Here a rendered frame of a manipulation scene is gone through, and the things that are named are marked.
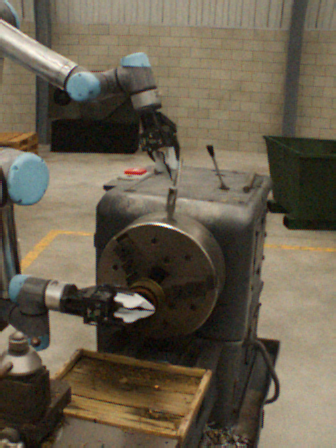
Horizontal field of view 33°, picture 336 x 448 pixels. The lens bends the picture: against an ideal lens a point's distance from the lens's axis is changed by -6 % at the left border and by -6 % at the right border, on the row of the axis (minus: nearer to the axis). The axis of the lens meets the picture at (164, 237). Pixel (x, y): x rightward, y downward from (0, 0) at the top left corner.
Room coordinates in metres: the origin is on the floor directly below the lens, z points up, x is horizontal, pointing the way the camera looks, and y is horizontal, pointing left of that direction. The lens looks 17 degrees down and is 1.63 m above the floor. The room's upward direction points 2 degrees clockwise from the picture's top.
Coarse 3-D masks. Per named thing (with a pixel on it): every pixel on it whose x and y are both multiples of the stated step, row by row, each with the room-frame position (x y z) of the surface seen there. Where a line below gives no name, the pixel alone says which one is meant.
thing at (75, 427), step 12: (72, 420) 0.93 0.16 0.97; (84, 420) 0.93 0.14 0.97; (60, 432) 0.89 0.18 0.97; (72, 432) 0.89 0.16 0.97; (84, 432) 0.89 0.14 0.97; (96, 432) 0.89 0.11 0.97; (108, 432) 0.90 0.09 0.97; (120, 432) 0.90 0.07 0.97; (60, 444) 0.85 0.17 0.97; (72, 444) 0.85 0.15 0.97; (96, 444) 0.86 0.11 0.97; (108, 444) 0.86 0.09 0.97; (120, 444) 0.86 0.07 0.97; (132, 444) 0.86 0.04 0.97; (156, 444) 0.86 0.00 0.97; (168, 444) 0.87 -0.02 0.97
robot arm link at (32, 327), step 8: (16, 312) 1.33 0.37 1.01; (48, 312) 1.31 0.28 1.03; (16, 320) 1.31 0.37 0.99; (24, 320) 1.28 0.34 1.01; (32, 320) 1.27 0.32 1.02; (40, 320) 1.28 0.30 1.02; (48, 320) 1.31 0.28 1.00; (16, 328) 1.32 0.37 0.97; (24, 328) 1.28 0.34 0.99; (32, 328) 1.27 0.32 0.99; (40, 328) 1.28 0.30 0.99; (48, 328) 1.30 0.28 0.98; (32, 336) 1.27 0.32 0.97; (40, 336) 1.28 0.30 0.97; (48, 336) 1.30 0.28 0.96; (48, 344) 1.30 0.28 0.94
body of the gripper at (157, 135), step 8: (160, 104) 1.56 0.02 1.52; (136, 112) 1.57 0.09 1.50; (144, 112) 1.53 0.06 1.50; (152, 112) 1.54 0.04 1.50; (144, 120) 1.55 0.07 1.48; (152, 120) 1.55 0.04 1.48; (144, 128) 1.54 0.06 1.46; (152, 128) 1.53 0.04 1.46; (160, 128) 1.52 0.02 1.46; (168, 128) 1.57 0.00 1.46; (144, 136) 1.55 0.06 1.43; (152, 136) 1.53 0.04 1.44; (160, 136) 1.52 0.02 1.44; (168, 136) 1.56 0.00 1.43; (152, 144) 1.54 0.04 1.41; (160, 144) 1.52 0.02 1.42; (168, 144) 1.52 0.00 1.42
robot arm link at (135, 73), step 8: (128, 56) 1.56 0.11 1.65; (136, 56) 1.56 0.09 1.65; (144, 56) 1.57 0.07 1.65; (120, 64) 1.58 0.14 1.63; (128, 64) 1.56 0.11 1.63; (136, 64) 1.55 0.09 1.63; (144, 64) 1.56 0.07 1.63; (120, 72) 1.57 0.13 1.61; (128, 72) 1.56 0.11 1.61; (136, 72) 1.55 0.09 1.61; (144, 72) 1.56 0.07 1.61; (152, 72) 1.58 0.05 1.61; (120, 80) 1.56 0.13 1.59; (128, 80) 1.56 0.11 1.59; (136, 80) 1.55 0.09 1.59; (144, 80) 1.55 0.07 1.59; (152, 80) 1.57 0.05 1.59; (128, 88) 1.57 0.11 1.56; (136, 88) 1.55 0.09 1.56; (144, 88) 1.55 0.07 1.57; (152, 88) 1.56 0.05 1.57
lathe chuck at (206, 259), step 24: (144, 240) 1.41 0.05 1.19; (168, 240) 1.40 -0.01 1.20; (192, 240) 1.38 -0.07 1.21; (120, 264) 1.43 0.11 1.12; (168, 264) 1.40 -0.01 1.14; (192, 264) 1.38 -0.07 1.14; (216, 264) 1.40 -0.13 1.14; (168, 312) 1.39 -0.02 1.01; (192, 312) 1.38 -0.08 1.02; (168, 336) 1.39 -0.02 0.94
